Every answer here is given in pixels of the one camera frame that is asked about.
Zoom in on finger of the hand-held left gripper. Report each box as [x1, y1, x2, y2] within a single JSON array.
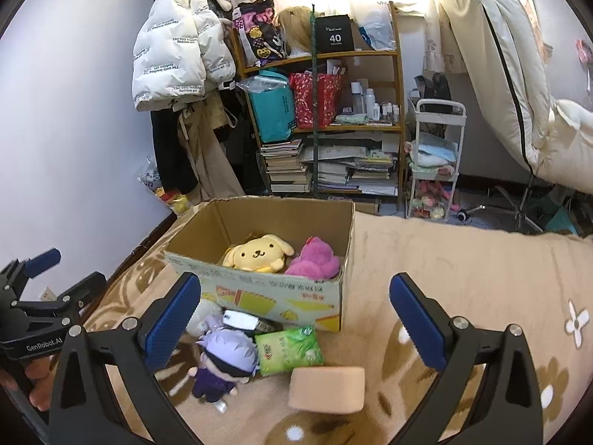
[[0, 249, 62, 309], [21, 271, 108, 323]]

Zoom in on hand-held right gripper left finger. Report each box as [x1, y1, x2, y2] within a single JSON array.
[[49, 271, 203, 445]]

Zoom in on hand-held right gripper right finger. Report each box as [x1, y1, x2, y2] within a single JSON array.
[[388, 273, 545, 445]]

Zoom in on purple-haired plush doll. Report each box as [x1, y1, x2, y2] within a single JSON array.
[[188, 327, 260, 414]]

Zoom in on black packet with white label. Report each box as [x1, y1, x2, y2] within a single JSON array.
[[221, 308, 284, 338]]

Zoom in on printed cardboard box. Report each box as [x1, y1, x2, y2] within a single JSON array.
[[164, 197, 357, 333]]

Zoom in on tan foam block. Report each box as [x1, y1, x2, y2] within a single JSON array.
[[288, 366, 367, 415]]

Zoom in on person's left hand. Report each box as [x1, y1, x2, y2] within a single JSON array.
[[21, 357, 61, 412]]

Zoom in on white plush toy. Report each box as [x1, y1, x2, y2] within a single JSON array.
[[185, 299, 225, 337]]

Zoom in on beige patterned blanket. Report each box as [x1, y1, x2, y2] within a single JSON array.
[[81, 204, 593, 445]]

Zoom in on yellow dog plush toy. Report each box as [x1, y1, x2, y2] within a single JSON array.
[[221, 234, 296, 274]]

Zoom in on pink plush toy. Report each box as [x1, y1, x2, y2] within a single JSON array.
[[284, 236, 342, 281]]

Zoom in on bag of yellow toys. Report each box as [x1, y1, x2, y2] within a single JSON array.
[[141, 158, 192, 216]]

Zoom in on pile of pink toys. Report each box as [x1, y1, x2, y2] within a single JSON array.
[[410, 181, 452, 221]]

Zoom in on black hanging garment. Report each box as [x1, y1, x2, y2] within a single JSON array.
[[150, 88, 201, 195]]

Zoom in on beige coat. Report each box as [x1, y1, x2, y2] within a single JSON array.
[[178, 99, 246, 211]]

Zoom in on metal rack legs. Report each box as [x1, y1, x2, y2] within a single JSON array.
[[473, 171, 575, 235]]

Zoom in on folded blue cloth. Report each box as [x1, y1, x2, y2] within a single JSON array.
[[408, 132, 457, 174]]

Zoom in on white trolley cart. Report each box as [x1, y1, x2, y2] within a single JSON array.
[[405, 99, 466, 221]]

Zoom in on stack of books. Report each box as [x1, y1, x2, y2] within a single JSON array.
[[259, 132, 400, 196]]

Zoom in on green cloth pouch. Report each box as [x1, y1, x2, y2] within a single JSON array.
[[334, 112, 374, 126]]

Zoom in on wooden shelf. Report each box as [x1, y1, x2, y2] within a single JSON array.
[[229, 0, 406, 211]]

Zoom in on cluster of white bottles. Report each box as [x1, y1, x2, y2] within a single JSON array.
[[349, 81, 401, 123]]

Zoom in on black handbag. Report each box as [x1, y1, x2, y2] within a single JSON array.
[[414, 73, 452, 114]]

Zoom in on teal bag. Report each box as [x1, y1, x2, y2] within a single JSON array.
[[248, 70, 297, 144]]

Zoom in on red gift bag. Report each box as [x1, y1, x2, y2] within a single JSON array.
[[289, 72, 344, 129]]

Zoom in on white puffer jacket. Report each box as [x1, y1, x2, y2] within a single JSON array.
[[132, 0, 237, 113]]

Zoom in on floral curtain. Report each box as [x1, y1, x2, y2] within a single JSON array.
[[421, 14, 452, 75]]

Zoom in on cream quilt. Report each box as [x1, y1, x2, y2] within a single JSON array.
[[435, 0, 593, 195]]

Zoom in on white plastic bag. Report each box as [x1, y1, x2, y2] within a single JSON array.
[[357, 7, 398, 52]]

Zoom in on black box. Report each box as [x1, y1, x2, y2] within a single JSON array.
[[315, 15, 357, 54]]

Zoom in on black patterned bag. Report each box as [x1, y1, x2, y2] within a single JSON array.
[[234, 0, 288, 68]]

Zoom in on blonde wig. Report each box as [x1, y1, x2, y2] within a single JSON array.
[[277, 6, 316, 59]]

